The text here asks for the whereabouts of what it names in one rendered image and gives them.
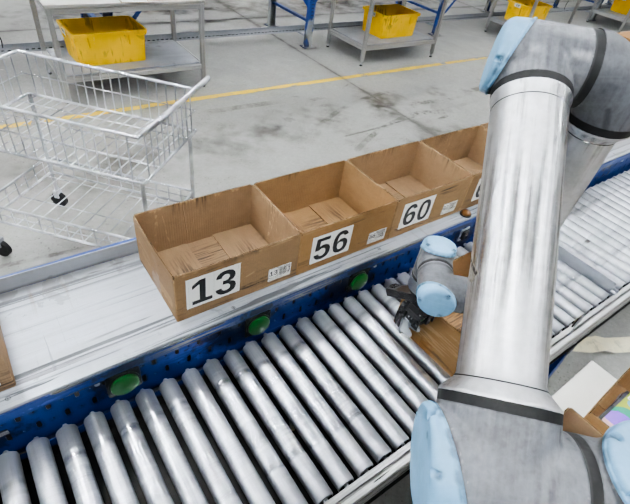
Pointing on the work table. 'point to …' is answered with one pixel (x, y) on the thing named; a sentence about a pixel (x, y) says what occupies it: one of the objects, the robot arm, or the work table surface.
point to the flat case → (626, 410)
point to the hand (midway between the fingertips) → (400, 328)
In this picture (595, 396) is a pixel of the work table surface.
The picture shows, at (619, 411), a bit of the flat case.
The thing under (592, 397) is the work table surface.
